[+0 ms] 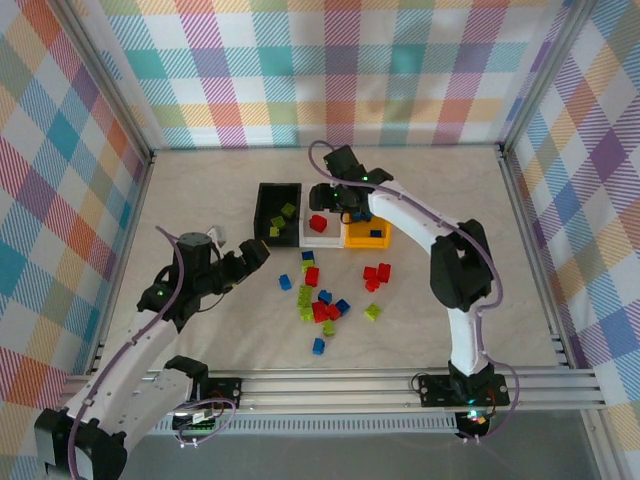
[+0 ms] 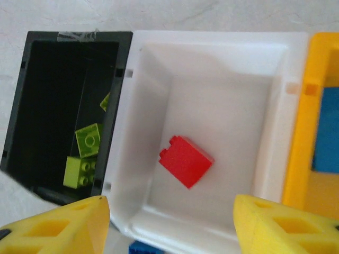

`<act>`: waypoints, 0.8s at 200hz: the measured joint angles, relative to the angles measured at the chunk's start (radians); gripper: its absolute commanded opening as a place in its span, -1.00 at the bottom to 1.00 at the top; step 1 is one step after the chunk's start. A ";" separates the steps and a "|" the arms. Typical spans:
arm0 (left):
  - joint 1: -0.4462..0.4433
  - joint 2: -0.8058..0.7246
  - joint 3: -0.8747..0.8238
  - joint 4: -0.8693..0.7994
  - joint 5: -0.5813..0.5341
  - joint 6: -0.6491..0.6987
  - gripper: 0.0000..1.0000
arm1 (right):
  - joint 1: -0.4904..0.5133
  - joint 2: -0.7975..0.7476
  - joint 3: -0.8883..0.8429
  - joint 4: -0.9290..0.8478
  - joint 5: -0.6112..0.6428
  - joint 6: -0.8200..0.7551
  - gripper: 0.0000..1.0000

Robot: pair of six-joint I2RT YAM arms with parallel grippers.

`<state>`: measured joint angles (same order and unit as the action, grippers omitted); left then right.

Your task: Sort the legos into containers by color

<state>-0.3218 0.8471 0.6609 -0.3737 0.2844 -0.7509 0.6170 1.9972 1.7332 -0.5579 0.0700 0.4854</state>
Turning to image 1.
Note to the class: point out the red lego brick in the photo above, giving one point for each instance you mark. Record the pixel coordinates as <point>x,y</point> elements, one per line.
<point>318,311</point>
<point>370,274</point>
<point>371,285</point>
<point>318,223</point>
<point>333,312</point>
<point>384,272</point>
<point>312,276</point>

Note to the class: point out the long blue lego brick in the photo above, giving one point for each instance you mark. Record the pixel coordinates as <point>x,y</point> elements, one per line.
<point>361,217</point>

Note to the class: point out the long lime green lego brick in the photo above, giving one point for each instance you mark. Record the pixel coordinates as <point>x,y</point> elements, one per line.
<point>305,295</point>

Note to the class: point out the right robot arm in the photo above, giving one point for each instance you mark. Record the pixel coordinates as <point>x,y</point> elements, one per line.
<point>465,340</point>

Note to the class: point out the black plastic bin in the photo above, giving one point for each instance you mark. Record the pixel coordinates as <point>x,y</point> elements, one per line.
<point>258,220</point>

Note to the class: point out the white plastic bin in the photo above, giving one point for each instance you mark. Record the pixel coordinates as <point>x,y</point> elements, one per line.
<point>322,243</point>

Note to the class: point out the orange plastic bin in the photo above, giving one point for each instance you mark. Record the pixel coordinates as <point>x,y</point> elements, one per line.
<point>362,241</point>

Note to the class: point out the controller circuit board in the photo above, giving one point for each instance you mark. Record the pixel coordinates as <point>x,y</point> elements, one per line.
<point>475,419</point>
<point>200,425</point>

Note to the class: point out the aluminium side rail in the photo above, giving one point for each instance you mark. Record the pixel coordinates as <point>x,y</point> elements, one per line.
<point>131,230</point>
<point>529,225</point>

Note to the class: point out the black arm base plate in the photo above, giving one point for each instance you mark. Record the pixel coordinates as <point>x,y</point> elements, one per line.
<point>225,392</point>
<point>432,392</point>

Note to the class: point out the long aluminium base rail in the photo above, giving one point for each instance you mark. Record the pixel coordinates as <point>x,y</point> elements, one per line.
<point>325,387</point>

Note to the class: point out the aluminium frame post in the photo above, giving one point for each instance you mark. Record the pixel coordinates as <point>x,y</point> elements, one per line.
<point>107,82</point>
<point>542,75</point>

